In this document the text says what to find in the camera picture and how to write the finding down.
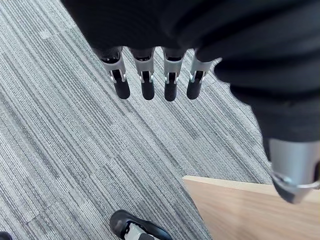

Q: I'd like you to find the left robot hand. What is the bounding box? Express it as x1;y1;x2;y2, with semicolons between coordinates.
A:
60;0;320;205

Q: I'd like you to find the light wooden cabinet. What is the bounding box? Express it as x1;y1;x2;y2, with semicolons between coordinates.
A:
181;175;320;240

